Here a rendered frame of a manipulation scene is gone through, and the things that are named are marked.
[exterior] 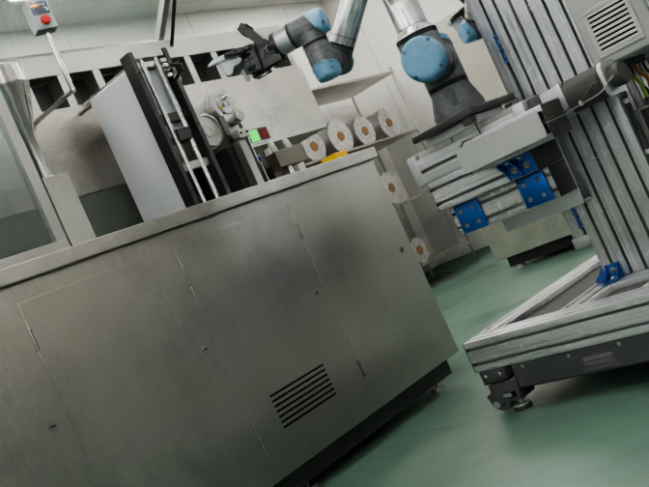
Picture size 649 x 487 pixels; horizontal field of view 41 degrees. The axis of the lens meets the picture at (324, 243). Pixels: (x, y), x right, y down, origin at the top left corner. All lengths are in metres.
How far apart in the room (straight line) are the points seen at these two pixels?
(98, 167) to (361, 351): 1.12
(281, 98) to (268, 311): 1.51
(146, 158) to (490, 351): 1.29
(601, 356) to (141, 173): 1.60
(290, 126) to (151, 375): 1.82
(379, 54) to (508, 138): 6.02
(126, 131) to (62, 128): 0.25
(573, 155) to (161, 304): 1.19
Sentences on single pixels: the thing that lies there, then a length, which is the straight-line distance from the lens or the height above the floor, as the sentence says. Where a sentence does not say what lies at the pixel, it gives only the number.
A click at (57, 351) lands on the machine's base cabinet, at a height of 0.67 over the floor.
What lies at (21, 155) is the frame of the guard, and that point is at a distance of 2.36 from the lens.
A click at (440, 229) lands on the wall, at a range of 8.17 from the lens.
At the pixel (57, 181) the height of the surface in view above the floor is 1.15.
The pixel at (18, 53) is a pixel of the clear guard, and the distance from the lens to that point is 3.24.
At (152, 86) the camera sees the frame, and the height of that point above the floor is 1.32.
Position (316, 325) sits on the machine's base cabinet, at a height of 0.43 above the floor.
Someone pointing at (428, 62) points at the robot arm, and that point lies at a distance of 2.33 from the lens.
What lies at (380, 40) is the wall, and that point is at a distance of 8.17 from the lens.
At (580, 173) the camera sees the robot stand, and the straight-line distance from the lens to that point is 2.51.
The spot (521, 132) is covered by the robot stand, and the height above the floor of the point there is 0.70.
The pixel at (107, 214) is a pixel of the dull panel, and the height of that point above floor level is 1.05.
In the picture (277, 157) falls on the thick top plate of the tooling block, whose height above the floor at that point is 1.01.
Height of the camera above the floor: 0.63
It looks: level
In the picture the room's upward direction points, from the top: 24 degrees counter-clockwise
